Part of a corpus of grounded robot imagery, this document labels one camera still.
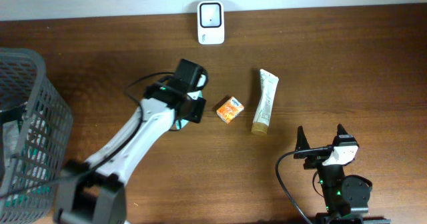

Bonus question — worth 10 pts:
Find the orange tissue pack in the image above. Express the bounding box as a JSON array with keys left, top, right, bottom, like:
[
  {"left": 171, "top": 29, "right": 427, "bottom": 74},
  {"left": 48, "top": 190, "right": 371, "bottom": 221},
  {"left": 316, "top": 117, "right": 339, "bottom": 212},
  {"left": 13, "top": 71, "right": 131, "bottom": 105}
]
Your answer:
[{"left": 216, "top": 97, "right": 244, "bottom": 123}]

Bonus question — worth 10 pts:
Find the white cream tube gold cap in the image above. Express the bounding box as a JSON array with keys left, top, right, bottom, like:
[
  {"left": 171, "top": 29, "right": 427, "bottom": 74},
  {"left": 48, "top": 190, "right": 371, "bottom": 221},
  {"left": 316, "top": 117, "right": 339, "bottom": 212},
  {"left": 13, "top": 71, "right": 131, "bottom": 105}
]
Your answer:
[{"left": 252, "top": 69, "right": 279, "bottom": 135}]

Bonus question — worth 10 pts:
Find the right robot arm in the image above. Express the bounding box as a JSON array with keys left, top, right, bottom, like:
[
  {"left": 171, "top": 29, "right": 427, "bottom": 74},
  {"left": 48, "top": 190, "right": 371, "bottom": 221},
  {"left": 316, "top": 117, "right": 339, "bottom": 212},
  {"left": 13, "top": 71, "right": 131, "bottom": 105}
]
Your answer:
[{"left": 294, "top": 125, "right": 391, "bottom": 223}]

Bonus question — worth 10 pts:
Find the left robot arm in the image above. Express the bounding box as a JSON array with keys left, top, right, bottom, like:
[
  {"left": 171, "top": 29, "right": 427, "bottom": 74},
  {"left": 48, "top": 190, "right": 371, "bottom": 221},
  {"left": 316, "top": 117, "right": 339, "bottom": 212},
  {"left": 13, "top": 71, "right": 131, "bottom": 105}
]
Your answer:
[{"left": 53, "top": 59, "right": 209, "bottom": 224}]

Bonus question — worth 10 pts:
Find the white barcode scanner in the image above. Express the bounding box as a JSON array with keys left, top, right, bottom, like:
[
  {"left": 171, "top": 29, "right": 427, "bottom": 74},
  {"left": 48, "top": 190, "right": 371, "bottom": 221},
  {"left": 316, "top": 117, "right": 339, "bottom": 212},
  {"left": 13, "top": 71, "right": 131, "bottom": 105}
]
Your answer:
[{"left": 197, "top": 1, "right": 225, "bottom": 45}]

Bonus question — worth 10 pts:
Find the grey plastic mesh basket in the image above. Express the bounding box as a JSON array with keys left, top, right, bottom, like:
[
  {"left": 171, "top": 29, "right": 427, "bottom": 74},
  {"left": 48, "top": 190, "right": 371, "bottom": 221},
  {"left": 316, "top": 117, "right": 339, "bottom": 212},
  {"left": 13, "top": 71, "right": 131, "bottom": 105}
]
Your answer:
[{"left": 1, "top": 48, "right": 73, "bottom": 223}]

